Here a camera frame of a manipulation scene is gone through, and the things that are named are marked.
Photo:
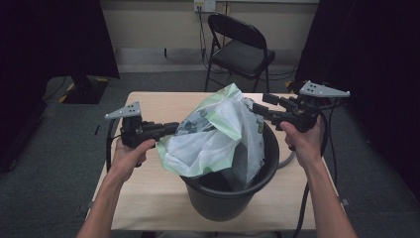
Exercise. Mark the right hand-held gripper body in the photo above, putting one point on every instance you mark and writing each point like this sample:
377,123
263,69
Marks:
303,115

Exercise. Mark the black curtain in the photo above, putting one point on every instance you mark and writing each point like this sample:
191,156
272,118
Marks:
379,66
49,49

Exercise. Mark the person's light clothing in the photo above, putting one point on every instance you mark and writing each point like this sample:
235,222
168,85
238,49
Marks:
214,234

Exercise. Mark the dark grey plastic bin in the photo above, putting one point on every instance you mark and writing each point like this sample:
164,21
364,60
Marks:
218,201

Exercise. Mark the grey metal table bracket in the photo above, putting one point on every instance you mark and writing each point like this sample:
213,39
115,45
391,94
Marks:
85,207
345,201

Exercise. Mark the person's right hand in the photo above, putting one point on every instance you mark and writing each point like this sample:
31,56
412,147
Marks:
307,145

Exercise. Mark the panda print plastic bag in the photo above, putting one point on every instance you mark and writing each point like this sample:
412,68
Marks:
211,139

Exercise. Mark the small black floor strip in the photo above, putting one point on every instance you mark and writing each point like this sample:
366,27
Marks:
96,129

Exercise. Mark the person's left hand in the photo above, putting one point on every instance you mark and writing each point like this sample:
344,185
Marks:
125,160

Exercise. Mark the grey round floor pad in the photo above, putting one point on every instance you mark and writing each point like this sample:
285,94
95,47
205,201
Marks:
52,87

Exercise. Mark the white wall socket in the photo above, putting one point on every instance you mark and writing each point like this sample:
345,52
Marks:
204,5

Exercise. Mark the black folding chair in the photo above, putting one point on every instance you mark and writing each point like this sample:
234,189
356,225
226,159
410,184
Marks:
244,43

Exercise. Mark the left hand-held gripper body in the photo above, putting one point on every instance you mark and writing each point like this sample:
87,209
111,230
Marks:
135,132

